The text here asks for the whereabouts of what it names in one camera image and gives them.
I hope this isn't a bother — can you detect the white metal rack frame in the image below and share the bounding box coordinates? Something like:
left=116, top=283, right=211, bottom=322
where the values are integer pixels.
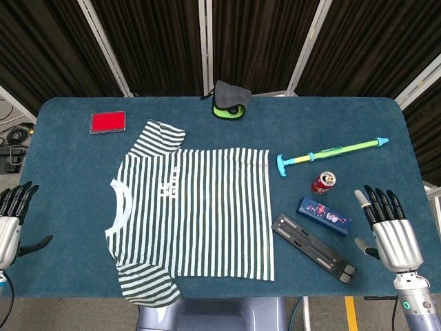
left=424, top=184, right=441, bottom=221

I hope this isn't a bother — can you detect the red flat plastic case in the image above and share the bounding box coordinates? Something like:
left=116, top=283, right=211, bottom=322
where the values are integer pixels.
left=88, top=110, right=127, bottom=135

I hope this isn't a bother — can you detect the black folding laptop stand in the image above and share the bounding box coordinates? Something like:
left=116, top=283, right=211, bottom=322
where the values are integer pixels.
left=271, top=212, right=358, bottom=285

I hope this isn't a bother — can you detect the green white striped T-shirt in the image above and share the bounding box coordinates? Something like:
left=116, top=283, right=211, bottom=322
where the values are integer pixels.
left=105, top=119, right=276, bottom=308

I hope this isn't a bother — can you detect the white table leg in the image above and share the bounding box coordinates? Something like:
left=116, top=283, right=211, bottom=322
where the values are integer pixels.
left=301, top=296, right=311, bottom=331

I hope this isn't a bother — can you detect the yellow floor tape strip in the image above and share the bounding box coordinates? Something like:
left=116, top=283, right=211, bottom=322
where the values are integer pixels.
left=344, top=296, right=359, bottom=331

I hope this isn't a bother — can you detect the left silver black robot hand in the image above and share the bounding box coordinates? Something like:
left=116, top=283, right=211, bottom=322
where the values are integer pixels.
left=0, top=181, right=54, bottom=270

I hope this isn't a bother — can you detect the grey green cloth pouch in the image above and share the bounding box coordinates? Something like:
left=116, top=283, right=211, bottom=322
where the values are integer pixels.
left=201, top=79, right=252, bottom=121

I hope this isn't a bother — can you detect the teal green toy water pump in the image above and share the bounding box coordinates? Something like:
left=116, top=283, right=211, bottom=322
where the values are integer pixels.
left=276, top=137, right=391, bottom=179

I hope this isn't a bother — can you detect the blue floor cable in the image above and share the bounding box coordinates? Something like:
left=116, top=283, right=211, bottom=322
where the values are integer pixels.
left=288, top=295, right=306, bottom=331

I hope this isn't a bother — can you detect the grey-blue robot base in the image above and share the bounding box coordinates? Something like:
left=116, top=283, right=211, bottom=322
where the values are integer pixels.
left=136, top=296, right=287, bottom=331

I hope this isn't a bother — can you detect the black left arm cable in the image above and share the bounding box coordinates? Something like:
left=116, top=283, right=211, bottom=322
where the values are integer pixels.
left=3, top=271, right=15, bottom=301

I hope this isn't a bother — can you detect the blue patterned long box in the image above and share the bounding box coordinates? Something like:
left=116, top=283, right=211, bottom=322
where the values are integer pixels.
left=296, top=196, right=353, bottom=237

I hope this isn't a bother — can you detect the black floor equipment box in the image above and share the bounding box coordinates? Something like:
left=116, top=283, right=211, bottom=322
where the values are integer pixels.
left=0, top=146, right=28, bottom=173

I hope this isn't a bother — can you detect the red soda can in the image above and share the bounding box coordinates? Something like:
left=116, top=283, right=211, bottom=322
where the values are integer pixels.
left=311, top=170, right=337, bottom=196

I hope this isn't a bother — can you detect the blue felt table cover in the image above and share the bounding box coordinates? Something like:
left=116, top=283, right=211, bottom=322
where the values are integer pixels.
left=0, top=96, right=437, bottom=299

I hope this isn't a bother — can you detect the dark pleated screen panel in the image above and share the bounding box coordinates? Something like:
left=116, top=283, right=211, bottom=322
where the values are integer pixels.
left=287, top=0, right=441, bottom=104
left=199, top=0, right=331, bottom=97
left=394, top=63, right=441, bottom=187
left=77, top=0, right=213, bottom=98
left=0, top=0, right=134, bottom=118

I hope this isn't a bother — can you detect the black coiled floor cable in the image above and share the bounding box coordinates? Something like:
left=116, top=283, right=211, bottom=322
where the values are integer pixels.
left=6, top=126, right=35, bottom=146

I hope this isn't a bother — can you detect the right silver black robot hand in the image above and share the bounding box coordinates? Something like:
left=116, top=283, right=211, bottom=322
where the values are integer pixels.
left=353, top=185, right=424, bottom=275

